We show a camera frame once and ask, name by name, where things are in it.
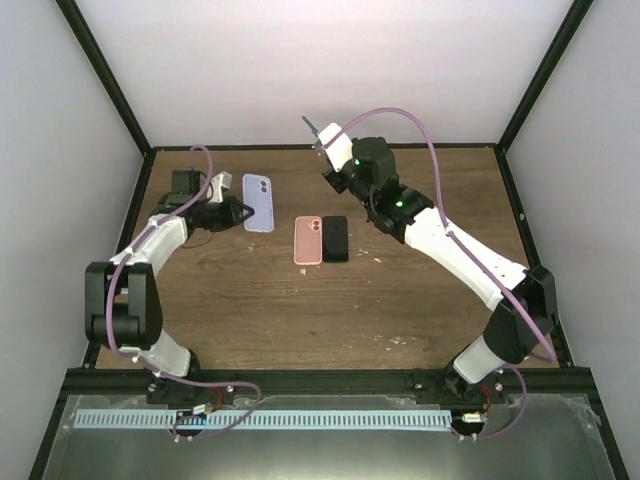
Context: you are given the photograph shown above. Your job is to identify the lilac phone case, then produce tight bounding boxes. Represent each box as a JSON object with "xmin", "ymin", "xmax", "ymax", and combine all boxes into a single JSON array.
[{"xmin": 242, "ymin": 174, "xmax": 275, "ymax": 233}]

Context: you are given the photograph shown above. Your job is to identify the pink phone case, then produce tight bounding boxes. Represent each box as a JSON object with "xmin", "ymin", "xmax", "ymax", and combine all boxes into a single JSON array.
[{"xmin": 293, "ymin": 216, "xmax": 323, "ymax": 266}]

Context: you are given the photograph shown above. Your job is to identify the black smartphone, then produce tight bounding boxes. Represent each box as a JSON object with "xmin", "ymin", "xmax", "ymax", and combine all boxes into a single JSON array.
[{"xmin": 322, "ymin": 216, "xmax": 349, "ymax": 263}]

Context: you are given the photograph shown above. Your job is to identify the black phone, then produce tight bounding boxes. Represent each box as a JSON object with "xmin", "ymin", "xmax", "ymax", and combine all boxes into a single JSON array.
[{"xmin": 301, "ymin": 115, "xmax": 319, "ymax": 137}]

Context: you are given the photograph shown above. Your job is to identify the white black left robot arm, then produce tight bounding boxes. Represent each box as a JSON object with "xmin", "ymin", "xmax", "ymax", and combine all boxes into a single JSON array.
[{"xmin": 85, "ymin": 169, "xmax": 254, "ymax": 404}]

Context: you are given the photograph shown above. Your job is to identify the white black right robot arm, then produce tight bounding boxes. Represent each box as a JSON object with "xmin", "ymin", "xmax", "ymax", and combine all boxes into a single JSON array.
[{"xmin": 319, "ymin": 134, "xmax": 558, "ymax": 403}]

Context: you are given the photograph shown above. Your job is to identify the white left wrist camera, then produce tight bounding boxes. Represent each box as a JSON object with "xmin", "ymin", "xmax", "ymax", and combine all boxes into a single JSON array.
[{"xmin": 206, "ymin": 171, "xmax": 232, "ymax": 204}]

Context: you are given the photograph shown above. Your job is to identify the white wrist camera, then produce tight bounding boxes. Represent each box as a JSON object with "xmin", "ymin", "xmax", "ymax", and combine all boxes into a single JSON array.
[
  {"xmin": 206, "ymin": 171, "xmax": 232, "ymax": 204},
  {"xmin": 317, "ymin": 123, "xmax": 353, "ymax": 172}
]

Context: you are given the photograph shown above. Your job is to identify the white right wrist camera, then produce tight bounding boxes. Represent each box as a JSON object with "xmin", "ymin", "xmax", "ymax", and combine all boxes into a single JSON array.
[{"xmin": 317, "ymin": 123, "xmax": 353, "ymax": 172}]

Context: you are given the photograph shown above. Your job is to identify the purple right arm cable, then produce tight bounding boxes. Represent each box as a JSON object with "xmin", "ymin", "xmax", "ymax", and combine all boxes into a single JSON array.
[{"xmin": 324, "ymin": 107, "xmax": 558, "ymax": 443}]

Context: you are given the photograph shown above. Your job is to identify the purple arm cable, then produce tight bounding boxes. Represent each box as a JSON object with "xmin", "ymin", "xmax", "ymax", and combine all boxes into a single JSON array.
[
  {"xmin": 324, "ymin": 107, "xmax": 558, "ymax": 443},
  {"xmin": 106, "ymin": 144, "xmax": 263, "ymax": 443}
]

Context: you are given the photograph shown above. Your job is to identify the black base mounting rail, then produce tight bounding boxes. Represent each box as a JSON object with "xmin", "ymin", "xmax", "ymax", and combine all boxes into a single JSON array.
[{"xmin": 60, "ymin": 367, "xmax": 597, "ymax": 408}]

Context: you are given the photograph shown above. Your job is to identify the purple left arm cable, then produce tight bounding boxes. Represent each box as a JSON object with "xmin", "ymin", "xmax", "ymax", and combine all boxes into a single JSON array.
[{"xmin": 106, "ymin": 144, "xmax": 263, "ymax": 443}]

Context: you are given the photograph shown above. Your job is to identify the light blue slotted cable duct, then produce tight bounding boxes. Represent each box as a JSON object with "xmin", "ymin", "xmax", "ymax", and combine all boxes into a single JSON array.
[{"xmin": 72, "ymin": 409, "xmax": 452, "ymax": 432}]

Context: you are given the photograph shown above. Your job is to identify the black metal enclosure frame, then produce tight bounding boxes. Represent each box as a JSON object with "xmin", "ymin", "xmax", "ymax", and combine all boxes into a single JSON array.
[{"xmin": 29, "ymin": 0, "xmax": 629, "ymax": 480}]

